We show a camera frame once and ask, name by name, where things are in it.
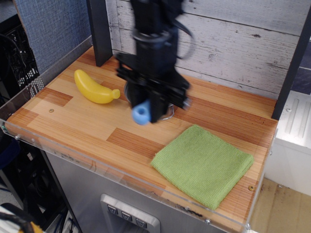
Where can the clear acrylic table edge guard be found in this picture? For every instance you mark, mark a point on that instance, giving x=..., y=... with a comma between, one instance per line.
x=97, y=149

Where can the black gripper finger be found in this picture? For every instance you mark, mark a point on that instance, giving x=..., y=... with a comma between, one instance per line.
x=159, y=105

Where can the black vertical post right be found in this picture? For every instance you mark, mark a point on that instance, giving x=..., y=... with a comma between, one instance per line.
x=293, y=68

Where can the small stainless steel pot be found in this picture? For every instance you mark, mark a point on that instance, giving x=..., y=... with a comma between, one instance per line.
x=170, y=111

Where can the white ribbed box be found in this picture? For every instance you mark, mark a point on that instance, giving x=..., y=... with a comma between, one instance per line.
x=289, y=162

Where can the black vertical post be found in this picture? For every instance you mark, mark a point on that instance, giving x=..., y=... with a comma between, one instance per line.
x=293, y=68
x=100, y=31

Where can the yellow plastic toy banana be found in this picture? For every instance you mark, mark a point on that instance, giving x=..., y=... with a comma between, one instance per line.
x=93, y=91

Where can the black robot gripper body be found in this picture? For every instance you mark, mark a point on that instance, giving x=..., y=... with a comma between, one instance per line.
x=151, y=73

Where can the blue and grey toy spoon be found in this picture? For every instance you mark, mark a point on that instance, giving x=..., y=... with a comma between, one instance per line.
x=141, y=113

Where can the silver dispenser button panel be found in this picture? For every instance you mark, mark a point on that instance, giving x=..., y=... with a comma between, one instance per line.
x=121, y=217

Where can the black plastic crate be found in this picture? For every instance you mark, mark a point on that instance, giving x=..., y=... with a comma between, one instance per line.
x=18, y=67

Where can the green folded towel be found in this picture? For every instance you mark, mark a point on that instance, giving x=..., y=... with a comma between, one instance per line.
x=202, y=165

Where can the black vertical post left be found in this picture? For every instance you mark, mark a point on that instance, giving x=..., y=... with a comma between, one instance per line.
x=100, y=31

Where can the yellow object bottom left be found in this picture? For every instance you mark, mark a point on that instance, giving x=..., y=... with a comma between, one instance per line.
x=30, y=227

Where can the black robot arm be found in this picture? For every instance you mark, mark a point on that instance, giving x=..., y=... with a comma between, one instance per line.
x=156, y=16

